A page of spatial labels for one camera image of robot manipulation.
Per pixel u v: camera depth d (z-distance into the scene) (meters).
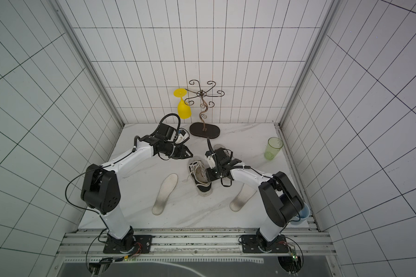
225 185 0.75
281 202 0.45
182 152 0.76
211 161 0.83
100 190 0.47
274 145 0.95
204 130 1.14
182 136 0.82
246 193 0.88
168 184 0.91
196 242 0.74
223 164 0.70
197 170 0.88
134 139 0.61
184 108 0.97
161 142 0.66
